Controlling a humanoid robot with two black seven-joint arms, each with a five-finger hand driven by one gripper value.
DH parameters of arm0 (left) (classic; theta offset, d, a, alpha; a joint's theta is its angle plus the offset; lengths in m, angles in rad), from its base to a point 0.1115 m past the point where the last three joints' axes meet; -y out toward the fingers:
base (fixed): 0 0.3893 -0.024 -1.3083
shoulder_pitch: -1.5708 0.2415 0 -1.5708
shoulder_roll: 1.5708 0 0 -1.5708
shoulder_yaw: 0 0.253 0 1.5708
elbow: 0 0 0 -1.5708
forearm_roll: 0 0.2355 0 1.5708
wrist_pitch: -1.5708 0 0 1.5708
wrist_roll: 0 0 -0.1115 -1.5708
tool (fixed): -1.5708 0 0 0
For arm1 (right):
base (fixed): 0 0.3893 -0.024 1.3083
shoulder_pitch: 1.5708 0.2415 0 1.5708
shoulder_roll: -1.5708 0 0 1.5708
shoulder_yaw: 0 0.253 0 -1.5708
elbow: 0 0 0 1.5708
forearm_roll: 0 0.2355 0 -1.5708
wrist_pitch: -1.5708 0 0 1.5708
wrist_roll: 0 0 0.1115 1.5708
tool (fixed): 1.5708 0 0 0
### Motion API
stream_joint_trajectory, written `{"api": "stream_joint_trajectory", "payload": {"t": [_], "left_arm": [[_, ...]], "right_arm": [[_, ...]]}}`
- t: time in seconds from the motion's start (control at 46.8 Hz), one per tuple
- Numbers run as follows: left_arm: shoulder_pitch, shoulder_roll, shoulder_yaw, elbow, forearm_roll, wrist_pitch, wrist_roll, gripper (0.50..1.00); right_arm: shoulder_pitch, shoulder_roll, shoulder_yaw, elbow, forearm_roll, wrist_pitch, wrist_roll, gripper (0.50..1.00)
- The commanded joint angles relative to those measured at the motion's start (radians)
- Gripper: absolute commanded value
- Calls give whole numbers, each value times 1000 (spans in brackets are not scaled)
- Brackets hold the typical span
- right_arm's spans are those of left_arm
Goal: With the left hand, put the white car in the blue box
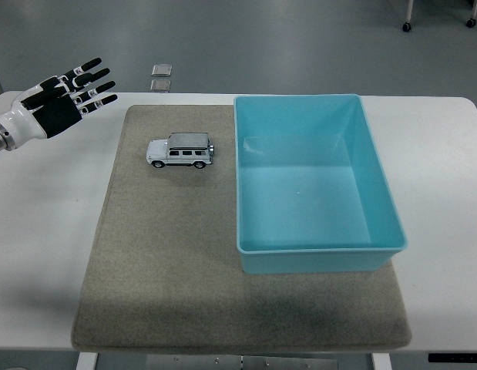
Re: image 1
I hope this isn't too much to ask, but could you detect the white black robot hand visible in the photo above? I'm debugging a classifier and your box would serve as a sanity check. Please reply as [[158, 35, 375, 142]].
[[0, 57, 119, 150]]

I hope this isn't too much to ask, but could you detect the white toy car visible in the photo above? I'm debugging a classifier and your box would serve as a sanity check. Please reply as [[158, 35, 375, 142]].
[[146, 132, 217, 170]]

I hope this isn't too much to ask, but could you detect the blue plastic box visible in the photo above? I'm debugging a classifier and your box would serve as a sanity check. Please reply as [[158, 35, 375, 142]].
[[233, 93, 409, 276]]

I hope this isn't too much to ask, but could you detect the grey-brown fabric mat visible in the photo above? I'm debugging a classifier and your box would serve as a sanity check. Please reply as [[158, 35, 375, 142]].
[[70, 103, 413, 353]]

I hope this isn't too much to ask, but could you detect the white table leg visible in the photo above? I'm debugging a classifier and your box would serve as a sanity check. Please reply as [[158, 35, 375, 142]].
[[76, 351, 99, 370], [371, 351, 394, 370]]

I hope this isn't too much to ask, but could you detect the grey metal plate with screws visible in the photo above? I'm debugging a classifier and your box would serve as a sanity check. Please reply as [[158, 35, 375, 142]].
[[145, 355, 340, 370]]

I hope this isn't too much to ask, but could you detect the black table control panel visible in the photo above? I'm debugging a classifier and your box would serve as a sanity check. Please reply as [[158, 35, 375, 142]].
[[427, 352, 477, 364]]

